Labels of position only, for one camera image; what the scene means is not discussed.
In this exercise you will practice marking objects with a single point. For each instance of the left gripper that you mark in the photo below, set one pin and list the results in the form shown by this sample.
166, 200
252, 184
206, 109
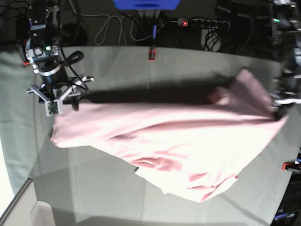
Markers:
286, 93

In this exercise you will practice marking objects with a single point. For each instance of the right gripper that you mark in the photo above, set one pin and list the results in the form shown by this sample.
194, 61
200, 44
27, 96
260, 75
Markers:
56, 93

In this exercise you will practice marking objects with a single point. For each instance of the pink t-shirt black print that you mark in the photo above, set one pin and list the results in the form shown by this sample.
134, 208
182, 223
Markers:
192, 151

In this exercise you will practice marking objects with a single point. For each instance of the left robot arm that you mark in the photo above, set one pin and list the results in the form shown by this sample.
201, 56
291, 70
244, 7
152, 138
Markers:
285, 17

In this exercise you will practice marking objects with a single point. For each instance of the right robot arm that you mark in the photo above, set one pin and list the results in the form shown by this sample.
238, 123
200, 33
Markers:
43, 51

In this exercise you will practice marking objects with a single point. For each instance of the red clamp right edge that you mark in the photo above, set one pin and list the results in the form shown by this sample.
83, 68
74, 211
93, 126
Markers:
294, 167

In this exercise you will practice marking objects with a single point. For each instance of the red clamp top centre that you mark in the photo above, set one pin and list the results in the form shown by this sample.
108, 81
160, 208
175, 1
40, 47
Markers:
152, 54

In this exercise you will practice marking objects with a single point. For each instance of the blue box top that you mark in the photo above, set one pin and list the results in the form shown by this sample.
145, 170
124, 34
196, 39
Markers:
146, 4

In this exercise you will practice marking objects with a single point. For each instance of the white bin corner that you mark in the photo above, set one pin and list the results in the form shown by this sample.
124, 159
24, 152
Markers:
42, 214

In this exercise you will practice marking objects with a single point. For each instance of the black power strip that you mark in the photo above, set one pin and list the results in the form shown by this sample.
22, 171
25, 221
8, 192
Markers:
204, 23

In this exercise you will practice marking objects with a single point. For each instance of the blue clamp handle centre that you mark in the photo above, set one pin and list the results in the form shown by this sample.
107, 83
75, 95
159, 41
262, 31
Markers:
154, 31

